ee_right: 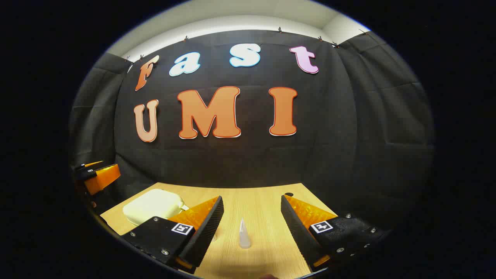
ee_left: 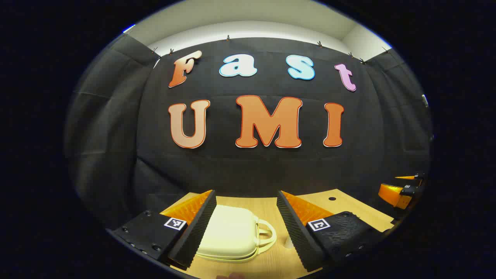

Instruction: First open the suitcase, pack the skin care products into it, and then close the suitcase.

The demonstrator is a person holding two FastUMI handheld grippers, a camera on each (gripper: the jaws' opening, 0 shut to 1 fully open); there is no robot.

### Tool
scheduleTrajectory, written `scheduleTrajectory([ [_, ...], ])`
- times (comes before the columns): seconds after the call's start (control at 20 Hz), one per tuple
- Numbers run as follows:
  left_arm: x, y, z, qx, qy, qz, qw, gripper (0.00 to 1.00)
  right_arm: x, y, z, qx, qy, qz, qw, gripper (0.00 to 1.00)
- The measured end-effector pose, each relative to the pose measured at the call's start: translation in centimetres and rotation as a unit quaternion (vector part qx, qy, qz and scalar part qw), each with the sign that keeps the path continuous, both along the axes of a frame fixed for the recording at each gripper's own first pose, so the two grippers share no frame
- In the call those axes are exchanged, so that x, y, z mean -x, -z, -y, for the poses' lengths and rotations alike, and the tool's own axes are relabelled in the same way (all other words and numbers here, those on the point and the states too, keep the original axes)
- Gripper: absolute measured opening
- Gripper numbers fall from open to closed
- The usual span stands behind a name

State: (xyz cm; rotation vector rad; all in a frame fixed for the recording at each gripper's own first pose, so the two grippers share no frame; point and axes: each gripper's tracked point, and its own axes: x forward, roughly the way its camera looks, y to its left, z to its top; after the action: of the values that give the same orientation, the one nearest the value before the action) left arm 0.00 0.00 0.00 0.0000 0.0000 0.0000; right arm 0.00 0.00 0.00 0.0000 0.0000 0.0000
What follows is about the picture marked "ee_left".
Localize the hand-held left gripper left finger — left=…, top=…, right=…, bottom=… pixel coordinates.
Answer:
left=107, top=189, right=217, bottom=271

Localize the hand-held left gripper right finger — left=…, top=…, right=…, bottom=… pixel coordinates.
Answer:
left=276, top=190, right=393, bottom=272

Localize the cream yellow small suitcase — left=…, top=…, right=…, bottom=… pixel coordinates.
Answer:
left=196, top=205, right=277, bottom=264

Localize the black backdrop cloth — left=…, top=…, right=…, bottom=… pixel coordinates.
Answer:
left=64, top=33, right=434, bottom=233

